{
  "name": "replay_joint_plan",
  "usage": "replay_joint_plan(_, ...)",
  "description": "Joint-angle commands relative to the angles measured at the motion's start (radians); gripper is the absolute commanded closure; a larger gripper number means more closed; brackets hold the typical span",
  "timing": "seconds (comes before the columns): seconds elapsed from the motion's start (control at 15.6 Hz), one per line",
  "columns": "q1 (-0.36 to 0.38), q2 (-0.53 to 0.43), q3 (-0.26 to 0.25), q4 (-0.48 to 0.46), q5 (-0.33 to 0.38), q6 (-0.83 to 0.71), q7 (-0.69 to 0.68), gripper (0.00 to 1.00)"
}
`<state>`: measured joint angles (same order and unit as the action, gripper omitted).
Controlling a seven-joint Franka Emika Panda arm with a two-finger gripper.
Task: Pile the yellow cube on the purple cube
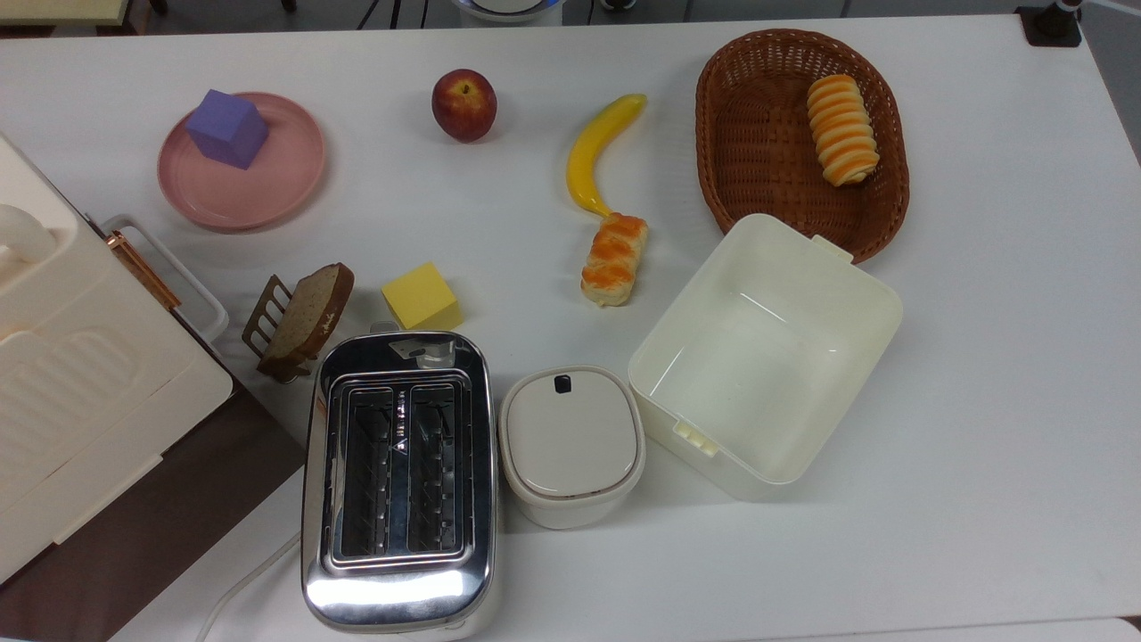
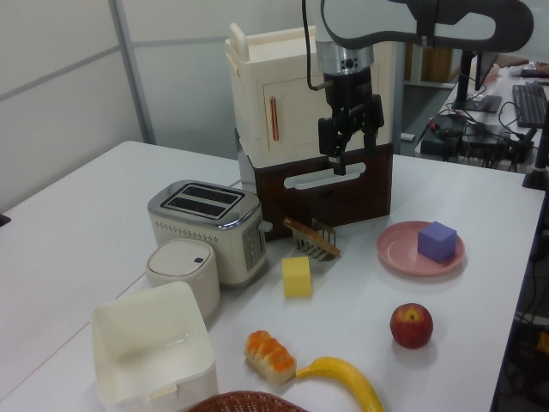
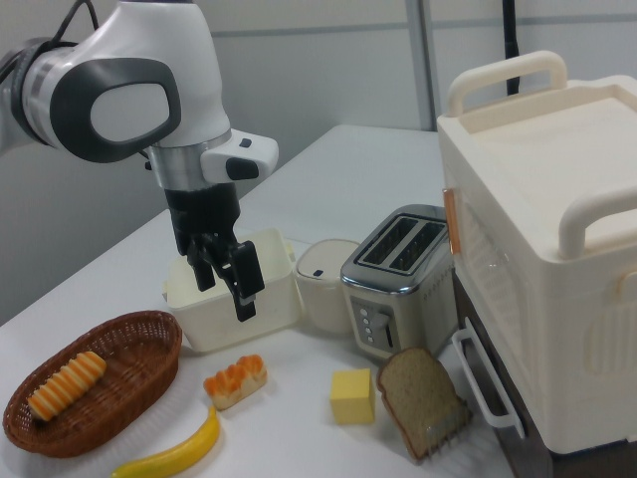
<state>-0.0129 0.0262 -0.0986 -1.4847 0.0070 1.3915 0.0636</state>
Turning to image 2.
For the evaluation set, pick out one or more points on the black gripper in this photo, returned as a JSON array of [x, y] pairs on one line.
[[349, 96]]

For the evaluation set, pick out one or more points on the yellow foam cube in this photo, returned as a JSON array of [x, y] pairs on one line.
[[297, 279]]

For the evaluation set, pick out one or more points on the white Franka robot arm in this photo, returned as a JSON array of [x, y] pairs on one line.
[[472, 21]]

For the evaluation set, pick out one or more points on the purple foam cube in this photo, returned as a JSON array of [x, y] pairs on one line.
[[437, 242]]

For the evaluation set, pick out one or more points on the brown toast slice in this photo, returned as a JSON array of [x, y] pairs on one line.
[[319, 241]]

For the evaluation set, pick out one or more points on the black monitor stand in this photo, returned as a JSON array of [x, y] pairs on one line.
[[465, 86]]

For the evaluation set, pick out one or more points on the pink round plate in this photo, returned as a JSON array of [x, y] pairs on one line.
[[399, 251]]

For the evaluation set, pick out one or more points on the black keyboard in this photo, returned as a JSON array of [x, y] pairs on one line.
[[532, 105]]

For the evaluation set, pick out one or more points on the cream and chrome toaster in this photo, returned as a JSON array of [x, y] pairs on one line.
[[201, 234]]

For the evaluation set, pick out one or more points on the red apple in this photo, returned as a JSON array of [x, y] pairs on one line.
[[411, 328]]

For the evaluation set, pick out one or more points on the small cream lidded bin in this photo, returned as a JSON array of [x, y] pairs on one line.
[[182, 268]]

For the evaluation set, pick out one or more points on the orange glazed bread loaf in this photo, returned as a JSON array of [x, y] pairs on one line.
[[270, 356]]

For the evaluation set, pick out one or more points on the yellow banana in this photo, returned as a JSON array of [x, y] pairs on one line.
[[351, 377]]

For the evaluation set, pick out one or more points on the brown wicker basket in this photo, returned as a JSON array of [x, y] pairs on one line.
[[244, 401]]

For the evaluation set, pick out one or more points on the cream open plastic box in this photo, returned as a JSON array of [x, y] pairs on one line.
[[150, 343]]

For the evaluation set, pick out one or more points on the black clamp mount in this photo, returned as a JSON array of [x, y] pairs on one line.
[[536, 178]]

